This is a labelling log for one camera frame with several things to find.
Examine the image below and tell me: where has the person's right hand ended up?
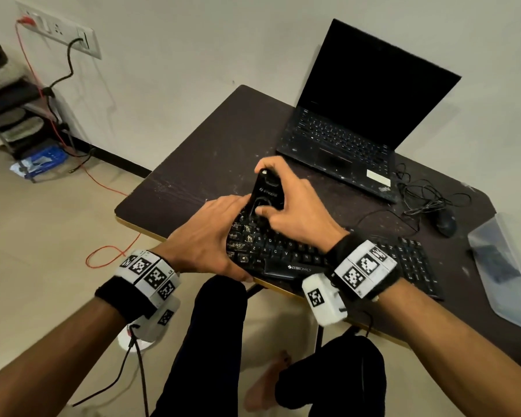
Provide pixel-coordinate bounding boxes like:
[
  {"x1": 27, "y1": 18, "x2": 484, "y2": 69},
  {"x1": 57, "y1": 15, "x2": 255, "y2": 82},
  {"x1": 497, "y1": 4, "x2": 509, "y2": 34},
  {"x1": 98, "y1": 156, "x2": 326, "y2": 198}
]
[{"x1": 254, "y1": 156, "x2": 349, "y2": 255}]

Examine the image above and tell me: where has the person's left hand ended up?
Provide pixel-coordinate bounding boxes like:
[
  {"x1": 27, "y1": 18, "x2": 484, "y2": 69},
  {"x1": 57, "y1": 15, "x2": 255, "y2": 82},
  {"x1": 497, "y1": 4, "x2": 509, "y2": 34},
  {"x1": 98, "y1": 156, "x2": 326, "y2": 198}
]
[{"x1": 164, "y1": 194, "x2": 255, "y2": 283}]

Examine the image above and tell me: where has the black handheld device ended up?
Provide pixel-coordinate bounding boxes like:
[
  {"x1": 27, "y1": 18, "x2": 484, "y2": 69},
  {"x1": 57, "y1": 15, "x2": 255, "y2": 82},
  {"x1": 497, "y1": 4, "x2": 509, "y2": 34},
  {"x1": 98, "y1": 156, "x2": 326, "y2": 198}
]
[{"x1": 243, "y1": 168, "x2": 286, "y2": 227}]

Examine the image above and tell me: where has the black computer keyboard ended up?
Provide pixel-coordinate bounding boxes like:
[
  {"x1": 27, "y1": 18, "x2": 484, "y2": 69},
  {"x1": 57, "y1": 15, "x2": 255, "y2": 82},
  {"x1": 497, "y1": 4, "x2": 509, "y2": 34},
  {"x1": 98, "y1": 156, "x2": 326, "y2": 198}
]
[{"x1": 225, "y1": 207, "x2": 445, "y2": 301}]

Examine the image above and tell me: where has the person's right forearm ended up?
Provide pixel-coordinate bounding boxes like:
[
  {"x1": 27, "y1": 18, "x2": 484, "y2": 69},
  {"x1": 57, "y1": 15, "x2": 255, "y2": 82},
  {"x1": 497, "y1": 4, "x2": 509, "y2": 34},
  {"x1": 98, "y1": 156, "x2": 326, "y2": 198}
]
[{"x1": 370, "y1": 278, "x2": 521, "y2": 417}]

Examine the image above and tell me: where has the person's left forearm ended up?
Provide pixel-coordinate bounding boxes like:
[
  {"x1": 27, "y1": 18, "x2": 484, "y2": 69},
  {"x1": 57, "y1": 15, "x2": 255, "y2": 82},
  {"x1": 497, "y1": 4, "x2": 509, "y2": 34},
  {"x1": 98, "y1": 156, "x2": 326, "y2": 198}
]
[{"x1": 0, "y1": 296, "x2": 129, "y2": 417}]

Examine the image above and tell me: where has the person's left leg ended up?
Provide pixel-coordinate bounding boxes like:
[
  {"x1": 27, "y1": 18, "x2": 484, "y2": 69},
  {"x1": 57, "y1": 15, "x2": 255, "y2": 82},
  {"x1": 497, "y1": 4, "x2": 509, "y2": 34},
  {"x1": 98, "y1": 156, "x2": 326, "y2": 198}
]
[{"x1": 150, "y1": 275, "x2": 248, "y2": 417}]

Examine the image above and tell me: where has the person's leg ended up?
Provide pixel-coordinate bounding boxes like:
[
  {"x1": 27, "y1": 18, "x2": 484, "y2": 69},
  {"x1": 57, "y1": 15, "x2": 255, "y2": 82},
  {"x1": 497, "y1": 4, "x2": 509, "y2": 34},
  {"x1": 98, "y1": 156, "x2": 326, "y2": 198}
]
[
  {"x1": 150, "y1": 275, "x2": 248, "y2": 417},
  {"x1": 274, "y1": 334, "x2": 387, "y2": 417}
]

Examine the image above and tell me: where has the person's bare foot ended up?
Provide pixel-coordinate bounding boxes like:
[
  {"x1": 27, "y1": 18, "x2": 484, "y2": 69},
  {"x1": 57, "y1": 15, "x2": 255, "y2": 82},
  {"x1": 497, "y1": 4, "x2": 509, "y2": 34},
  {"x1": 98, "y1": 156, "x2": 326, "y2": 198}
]
[{"x1": 243, "y1": 349, "x2": 293, "y2": 413}]

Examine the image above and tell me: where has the white round disc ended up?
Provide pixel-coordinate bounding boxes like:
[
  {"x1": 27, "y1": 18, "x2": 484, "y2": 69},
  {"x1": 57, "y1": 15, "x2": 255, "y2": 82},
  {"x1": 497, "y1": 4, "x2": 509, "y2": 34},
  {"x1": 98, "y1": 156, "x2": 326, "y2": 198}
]
[{"x1": 117, "y1": 326, "x2": 158, "y2": 353}]

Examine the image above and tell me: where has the person's right leg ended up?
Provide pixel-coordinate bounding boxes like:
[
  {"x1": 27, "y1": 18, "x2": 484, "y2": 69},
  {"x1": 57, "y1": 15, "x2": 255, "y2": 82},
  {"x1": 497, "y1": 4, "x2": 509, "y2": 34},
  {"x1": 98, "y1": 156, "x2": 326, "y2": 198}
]
[{"x1": 274, "y1": 334, "x2": 387, "y2": 417}]

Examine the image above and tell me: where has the black laptop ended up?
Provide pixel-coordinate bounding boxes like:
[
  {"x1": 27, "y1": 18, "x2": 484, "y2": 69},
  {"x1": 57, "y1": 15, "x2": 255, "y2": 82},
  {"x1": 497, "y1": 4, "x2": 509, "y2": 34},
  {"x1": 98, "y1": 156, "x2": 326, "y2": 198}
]
[{"x1": 276, "y1": 18, "x2": 462, "y2": 205}]

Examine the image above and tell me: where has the black computer mouse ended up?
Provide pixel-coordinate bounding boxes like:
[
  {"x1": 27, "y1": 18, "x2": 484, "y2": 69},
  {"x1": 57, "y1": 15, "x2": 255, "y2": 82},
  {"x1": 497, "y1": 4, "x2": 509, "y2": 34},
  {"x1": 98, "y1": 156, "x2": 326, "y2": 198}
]
[{"x1": 435, "y1": 208, "x2": 458, "y2": 238}]

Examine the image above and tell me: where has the blue packet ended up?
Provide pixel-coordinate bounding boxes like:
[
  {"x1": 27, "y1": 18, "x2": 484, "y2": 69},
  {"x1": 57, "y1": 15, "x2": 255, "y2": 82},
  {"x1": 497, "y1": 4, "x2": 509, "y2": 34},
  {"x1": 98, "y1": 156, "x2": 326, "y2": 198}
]
[{"x1": 10, "y1": 145, "x2": 69, "y2": 179}]

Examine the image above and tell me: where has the small black object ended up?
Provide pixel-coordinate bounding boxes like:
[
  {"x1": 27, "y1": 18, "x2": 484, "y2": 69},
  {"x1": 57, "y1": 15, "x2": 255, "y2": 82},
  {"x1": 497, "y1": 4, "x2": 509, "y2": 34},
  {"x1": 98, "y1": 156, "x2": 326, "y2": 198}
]
[{"x1": 472, "y1": 244, "x2": 521, "y2": 284}]

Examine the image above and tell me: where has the clear plastic container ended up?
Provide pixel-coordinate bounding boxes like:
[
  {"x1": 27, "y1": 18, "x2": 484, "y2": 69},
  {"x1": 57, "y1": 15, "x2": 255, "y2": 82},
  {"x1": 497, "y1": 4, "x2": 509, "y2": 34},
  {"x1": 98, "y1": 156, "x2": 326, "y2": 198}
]
[{"x1": 467, "y1": 212, "x2": 521, "y2": 336}]

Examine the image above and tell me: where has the metal shelf rack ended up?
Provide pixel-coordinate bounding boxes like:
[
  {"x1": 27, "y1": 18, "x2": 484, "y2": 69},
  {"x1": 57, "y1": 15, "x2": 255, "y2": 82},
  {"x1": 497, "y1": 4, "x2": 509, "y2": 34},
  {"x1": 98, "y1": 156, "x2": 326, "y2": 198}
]
[{"x1": 0, "y1": 41, "x2": 72, "y2": 184}]

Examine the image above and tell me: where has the white marker wrist camera band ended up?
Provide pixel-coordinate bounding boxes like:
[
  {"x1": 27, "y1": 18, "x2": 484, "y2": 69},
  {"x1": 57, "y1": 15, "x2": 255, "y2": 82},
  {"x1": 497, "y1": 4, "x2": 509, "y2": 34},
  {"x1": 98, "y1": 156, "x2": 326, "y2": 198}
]
[
  {"x1": 301, "y1": 232, "x2": 403, "y2": 328},
  {"x1": 94, "y1": 249, "x2": 182, "y2": 343}
]

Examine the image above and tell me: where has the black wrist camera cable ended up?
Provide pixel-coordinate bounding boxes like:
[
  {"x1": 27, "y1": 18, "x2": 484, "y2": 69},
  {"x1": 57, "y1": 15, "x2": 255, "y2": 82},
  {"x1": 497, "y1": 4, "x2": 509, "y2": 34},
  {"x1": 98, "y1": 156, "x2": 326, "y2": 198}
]
[{"x1": 71, "y1": 323, "x2": 151, "y2": 417}]

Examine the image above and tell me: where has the black mouse cable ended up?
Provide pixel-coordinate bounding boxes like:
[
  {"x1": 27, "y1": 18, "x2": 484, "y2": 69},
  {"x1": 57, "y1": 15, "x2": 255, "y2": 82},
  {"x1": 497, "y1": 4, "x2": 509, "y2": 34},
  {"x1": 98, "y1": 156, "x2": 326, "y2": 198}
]
[{"x1": 355, "y1": 162, "x2": 472, "y2": 240}]

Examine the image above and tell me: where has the red cable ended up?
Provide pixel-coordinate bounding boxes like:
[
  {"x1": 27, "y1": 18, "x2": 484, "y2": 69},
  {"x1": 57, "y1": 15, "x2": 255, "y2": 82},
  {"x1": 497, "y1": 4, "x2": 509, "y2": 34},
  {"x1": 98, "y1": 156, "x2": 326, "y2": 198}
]
[{"x1": 15, "y1": 18, "x2": 142, "y2": 269}]

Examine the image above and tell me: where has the black power cable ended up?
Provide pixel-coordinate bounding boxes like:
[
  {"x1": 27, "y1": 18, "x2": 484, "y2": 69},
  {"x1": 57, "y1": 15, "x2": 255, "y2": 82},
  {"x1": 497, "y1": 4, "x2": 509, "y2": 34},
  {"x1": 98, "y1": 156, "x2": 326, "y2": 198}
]
[{"x1": 43, "y1": 36, "x2": 97, "y2": 174}]

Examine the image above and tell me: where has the white wall socket panel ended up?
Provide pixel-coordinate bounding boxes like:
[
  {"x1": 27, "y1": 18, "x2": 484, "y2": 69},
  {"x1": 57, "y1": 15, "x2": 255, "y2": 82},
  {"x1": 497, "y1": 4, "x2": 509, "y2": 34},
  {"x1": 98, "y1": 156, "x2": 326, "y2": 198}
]
[{"x1": 15, "y1": 0, "x2": 102, "y2": 61}]

